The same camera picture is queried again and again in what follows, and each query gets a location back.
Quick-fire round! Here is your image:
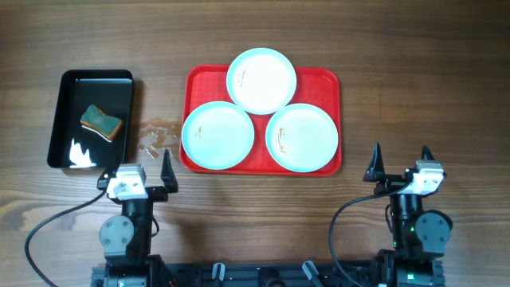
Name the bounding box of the white plate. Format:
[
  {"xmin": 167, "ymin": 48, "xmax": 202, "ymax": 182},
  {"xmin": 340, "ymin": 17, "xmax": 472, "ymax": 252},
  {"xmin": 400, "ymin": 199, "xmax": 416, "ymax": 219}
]
[
  {"xmin": 181, "ymin": 101, "xmax": 255, "ymax": 171},
  {"xmin": 265, "ymin": 104, "xmax": 339, "ymax": 173},
  {"xmin": 226, "ymin": 48, "xmax": 297, "ymax": 115}
]

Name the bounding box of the green orange sponge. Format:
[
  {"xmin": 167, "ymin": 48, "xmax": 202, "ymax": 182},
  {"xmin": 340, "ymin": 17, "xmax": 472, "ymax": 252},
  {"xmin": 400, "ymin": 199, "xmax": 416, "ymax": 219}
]
[{"xmin": 80, "ymin": 104, "xmax": 124, "ymax": 142}]

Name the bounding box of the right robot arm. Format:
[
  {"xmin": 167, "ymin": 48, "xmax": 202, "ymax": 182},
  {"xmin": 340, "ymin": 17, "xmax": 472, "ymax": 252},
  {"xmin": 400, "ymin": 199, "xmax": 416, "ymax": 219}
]
[{"xmin": 363, "ymin": 144, "xmax": 453, "ymax": 286}]

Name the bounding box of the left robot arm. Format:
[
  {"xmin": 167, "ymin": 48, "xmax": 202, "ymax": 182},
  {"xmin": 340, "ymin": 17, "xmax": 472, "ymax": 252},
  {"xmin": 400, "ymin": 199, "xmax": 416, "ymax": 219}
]
[{"xmin": 90, "ymin": 151, "xmax": 179, "ymax": 287}]

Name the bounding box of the black rectangular water tray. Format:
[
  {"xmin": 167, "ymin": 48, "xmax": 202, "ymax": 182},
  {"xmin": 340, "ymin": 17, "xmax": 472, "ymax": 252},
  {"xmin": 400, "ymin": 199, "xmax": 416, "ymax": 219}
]
[{"xmin": 47, "ymin": 69, "xmax": 135, "ymax": 169}]

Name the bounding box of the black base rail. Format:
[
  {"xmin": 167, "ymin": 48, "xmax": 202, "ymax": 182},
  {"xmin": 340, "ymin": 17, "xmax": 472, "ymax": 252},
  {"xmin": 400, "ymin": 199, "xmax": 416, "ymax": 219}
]
[{"xmin": 90, "ymin": 261, "xmax": 445, "ymax": 287}]

